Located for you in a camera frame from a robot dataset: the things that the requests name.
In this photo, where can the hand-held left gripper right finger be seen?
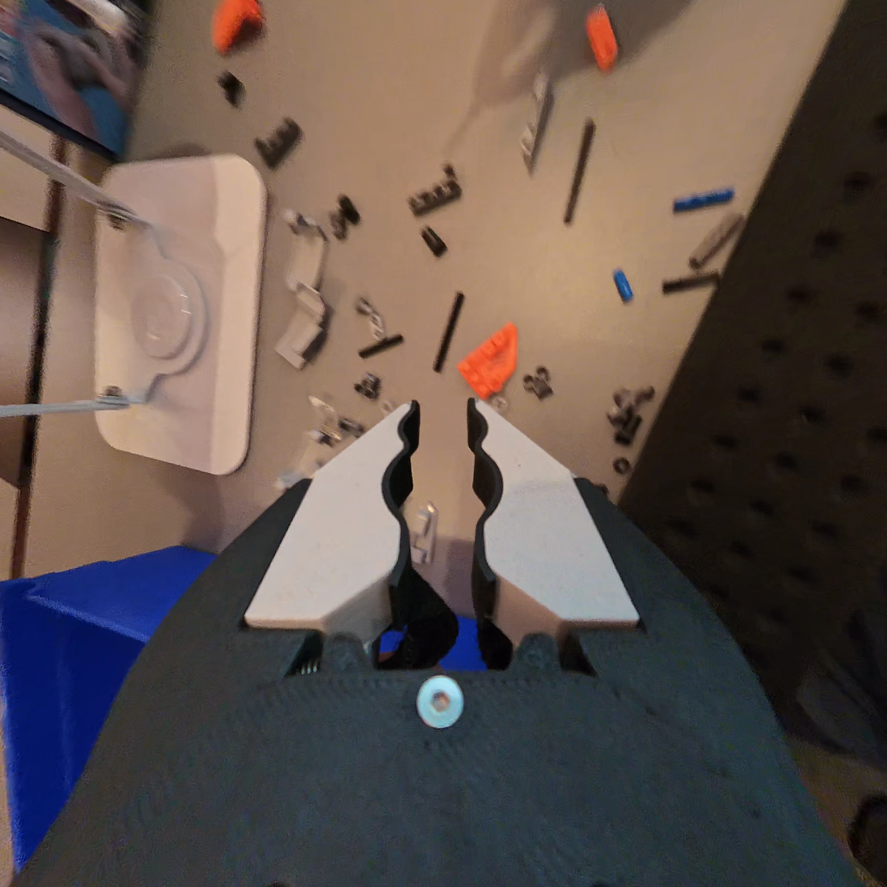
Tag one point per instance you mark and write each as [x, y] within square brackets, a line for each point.
[554, 554]

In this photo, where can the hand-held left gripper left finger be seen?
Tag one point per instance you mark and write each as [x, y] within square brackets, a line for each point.
[326, 554]

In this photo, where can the orange two-hole beam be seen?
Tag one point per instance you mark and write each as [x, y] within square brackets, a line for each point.
[601, 38]

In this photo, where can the light grey flat panel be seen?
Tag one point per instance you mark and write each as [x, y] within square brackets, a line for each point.
[424, 532]

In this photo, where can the black and grey connector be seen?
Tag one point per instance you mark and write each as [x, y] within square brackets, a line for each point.
[630, 414]

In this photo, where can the orange wedge plate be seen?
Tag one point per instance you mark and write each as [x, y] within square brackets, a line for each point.
[490, 360]

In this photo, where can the short black axle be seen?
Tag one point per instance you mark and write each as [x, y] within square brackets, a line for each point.
[381, 346]

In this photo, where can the grey block panel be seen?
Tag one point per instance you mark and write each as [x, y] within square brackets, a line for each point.
[305, 332]

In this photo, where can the blue storage bin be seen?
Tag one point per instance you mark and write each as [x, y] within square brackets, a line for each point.
[69, 658]

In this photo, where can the short blue pin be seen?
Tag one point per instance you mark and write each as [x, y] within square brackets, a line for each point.
[622, 285]

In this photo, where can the black studded mat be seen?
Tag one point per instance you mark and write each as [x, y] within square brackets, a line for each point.
[762, 346]

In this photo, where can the black connector with grey pin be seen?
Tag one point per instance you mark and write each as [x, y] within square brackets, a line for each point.
[344, 217]

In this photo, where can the grey tube connector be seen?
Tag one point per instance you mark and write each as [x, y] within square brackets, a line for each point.
[716, 240]

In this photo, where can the grey angled liftarm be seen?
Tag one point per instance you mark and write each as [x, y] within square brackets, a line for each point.
[435, 192]

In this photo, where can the long blue pin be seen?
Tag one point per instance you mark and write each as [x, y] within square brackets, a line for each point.
[703, 199]

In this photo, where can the dark grey beam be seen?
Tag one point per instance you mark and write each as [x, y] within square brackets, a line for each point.
[278, 143]

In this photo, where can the small black pin piece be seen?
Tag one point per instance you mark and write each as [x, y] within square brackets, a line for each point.
[231, 89]

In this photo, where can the orange brick with holes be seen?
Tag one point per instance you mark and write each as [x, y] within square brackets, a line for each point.
[237, 24]

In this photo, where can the blue toy box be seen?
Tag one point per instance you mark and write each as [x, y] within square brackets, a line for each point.
[62, 69]

